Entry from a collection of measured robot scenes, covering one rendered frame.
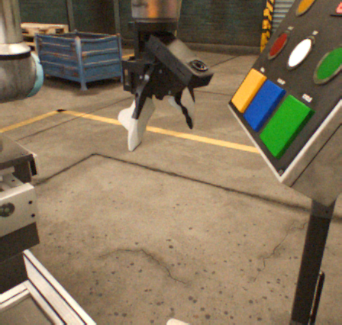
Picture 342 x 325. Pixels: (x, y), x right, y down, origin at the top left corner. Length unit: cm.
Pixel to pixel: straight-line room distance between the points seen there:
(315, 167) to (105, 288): 132
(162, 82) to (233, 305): 118
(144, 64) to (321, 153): 29
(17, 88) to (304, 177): 72
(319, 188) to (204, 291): 120
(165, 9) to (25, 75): 50
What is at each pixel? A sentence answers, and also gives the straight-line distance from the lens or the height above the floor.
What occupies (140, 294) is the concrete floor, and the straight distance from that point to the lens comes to 159.
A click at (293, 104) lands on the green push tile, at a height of 104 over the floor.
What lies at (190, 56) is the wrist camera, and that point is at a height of 109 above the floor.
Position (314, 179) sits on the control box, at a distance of 45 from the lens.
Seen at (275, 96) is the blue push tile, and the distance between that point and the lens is 54.
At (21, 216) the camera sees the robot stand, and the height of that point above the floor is 71.
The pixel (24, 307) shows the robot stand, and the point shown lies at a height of 21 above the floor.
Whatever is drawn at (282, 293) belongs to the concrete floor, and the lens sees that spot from 166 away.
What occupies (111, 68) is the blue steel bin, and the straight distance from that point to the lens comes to 532.
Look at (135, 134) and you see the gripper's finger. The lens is 54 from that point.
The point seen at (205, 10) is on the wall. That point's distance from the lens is 888.
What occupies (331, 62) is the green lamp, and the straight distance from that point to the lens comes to 48.
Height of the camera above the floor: 116
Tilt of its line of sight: 24 degrees down
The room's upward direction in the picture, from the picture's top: straight up
